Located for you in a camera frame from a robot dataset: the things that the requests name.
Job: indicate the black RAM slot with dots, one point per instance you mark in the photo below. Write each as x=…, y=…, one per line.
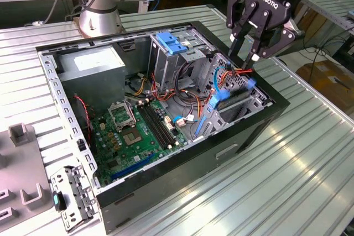
x=156, y=125
x=153, y=126
x=159, y=124
x=162, y=123

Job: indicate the thin metal locking lever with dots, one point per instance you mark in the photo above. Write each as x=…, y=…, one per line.
x=133, y=113

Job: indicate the black open PC case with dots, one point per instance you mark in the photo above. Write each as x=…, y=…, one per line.
x=179, y=175

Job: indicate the grey power supply unit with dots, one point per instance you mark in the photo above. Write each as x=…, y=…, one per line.
x=91, y=86

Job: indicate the CPU socket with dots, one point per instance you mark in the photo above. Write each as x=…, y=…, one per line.
x=132, y=138

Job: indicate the metal slat side table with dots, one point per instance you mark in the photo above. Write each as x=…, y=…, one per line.
x=332, y=6

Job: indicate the metal slot retention bracket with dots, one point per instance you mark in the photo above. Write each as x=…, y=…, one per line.
x=80, y=191

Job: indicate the brown cardboard box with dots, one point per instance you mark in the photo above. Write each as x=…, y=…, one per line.
x=326, y=86

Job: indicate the blue expansion slot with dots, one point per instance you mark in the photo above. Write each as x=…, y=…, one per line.
x=132, y=167

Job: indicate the blue plastic drive latch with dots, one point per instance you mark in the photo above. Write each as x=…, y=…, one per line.
x=170, y=44

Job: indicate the grey parts rack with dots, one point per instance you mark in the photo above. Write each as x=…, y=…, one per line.
x=25, y=164

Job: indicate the black case fan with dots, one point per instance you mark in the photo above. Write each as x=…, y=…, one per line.
x=83, y=131

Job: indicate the grey optical drive cage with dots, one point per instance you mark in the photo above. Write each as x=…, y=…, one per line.
x=163, y=64

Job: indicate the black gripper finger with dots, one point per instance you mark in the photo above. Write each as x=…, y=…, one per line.
x=232, y=9
x=276, y=45

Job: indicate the grey metal disk bay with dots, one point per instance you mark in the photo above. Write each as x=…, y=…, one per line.
x=218, y=125

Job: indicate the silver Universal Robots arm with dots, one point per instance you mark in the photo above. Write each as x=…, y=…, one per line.
x=96, y=23

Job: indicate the hard disk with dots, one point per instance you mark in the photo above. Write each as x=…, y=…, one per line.
x=235, y=103

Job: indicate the green motherboard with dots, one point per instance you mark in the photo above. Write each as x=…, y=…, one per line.
x=146, y=150

